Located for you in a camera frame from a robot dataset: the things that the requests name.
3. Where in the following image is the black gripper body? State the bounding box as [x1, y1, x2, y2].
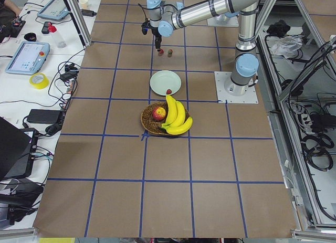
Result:
[151, 27, 162, 44]

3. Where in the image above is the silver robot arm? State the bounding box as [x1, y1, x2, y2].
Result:
[142, 0, 259, 61]

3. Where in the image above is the light green plate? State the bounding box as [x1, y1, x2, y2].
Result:
[150, 70, 182, 96]

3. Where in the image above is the red apple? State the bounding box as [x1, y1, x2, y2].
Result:
[152, 107, 166, 121]

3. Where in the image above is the white paper cup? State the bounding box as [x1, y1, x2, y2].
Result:
[79, 0, 89, 9]

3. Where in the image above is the brown wicker basket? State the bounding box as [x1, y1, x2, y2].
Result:
[141, 102, 178, 136]

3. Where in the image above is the yellow banana bunch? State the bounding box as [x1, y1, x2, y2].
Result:
[161, 95, 193, 135]

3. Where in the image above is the clear bottle red cap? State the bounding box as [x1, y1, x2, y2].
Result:
[48, 24, 66, 48]

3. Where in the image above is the far blue teach pendant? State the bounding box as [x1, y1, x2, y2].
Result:
[37, 0, 69, 21]

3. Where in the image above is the blue teach pendant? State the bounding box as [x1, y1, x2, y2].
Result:
[5, 41, 50, 75]
[37, 0, 69, 21]

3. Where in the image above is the black phone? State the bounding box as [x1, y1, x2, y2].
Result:
[41, 22, 52, 35]

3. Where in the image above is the yellow tape roll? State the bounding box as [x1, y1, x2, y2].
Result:
[29, 72, 49, 90]

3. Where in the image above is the black small bowl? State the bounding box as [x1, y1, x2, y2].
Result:
[24, 33, 37, 42]

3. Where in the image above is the near blue teach pendant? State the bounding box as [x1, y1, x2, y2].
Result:
[5, 41, 50, 75]

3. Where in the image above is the black power adapter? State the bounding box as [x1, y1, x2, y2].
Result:
[27, 109, 62, 124]

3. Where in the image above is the black laptop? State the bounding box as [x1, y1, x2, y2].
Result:
[1, 118, 38, 180]

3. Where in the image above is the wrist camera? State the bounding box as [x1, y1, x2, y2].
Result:
[141, 21, 151, 35]

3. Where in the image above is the aluminium frame post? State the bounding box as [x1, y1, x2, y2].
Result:
[63, 0, 91, 48]

